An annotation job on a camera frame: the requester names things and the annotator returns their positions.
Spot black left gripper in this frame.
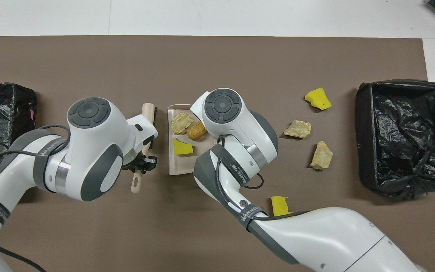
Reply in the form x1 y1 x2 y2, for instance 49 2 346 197
124 153 158 174

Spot beige plastic dustpan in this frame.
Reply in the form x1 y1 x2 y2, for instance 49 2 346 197
168 104 218 176

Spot yellow sponge wedge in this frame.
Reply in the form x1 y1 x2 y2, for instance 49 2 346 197
173 138 194 156

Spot cream and orange foam chunk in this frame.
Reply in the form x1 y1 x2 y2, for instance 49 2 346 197
170 112 194 135

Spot beige hand brush black bristles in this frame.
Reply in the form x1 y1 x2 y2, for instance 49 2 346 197
131 103 157 194

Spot brown bread-like foam chunk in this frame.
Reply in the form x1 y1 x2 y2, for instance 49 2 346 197
186 121 207 141

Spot yellow sponge piece black dot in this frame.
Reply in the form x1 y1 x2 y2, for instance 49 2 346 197
304 87 332 111

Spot brown table mat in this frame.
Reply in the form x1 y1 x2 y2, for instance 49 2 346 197
0 35 435 272

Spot notched yellow sponge piece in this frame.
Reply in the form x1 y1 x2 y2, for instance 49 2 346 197
271 196 290 217

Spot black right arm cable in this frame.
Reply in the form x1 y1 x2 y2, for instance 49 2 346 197
217 136 309 219

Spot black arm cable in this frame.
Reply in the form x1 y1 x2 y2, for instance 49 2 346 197
0 125 71 272
217 136 309 219

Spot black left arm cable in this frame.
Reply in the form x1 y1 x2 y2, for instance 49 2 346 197
0 125 71 272

